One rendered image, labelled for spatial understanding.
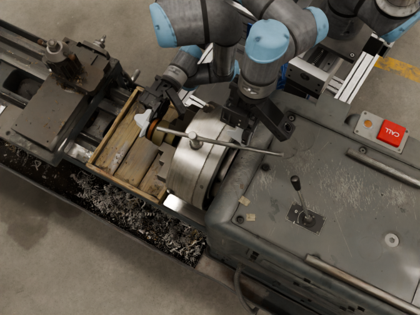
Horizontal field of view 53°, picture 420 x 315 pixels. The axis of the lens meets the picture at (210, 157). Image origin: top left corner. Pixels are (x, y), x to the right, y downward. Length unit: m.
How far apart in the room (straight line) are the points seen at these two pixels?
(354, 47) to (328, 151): 0.42
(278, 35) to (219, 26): 0.36
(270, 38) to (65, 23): 2.39
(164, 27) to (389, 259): 0.80
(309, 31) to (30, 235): 2.03
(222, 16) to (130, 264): 1.57
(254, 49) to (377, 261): 0.61
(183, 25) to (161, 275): 1.52
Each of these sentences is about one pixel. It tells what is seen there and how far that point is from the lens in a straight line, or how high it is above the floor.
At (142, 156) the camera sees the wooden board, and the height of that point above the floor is 0.88.
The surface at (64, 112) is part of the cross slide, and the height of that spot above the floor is 0.97.
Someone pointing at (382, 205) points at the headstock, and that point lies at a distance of 1.16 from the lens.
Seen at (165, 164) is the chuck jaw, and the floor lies 1.11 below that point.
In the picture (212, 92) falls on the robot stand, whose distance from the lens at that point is 2.38.
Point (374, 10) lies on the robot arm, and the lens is 1.28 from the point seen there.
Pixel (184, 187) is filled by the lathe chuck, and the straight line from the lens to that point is 1.20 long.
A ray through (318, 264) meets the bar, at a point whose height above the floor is 1.28.
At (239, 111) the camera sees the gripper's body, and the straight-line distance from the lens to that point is 0.94.
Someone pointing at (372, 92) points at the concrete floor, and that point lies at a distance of 2.78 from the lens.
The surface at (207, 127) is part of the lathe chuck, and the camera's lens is 1.17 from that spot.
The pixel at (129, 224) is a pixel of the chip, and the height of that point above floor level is 0.58.
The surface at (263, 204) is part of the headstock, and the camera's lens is 1.09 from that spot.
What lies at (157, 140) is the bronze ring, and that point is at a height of 1.10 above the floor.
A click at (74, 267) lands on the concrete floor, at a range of 2.45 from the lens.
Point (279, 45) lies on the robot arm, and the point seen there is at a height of 1.66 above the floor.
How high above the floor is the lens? 2.31
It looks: 71 degrees down
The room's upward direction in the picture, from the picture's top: 4 degrees counter-clockwise
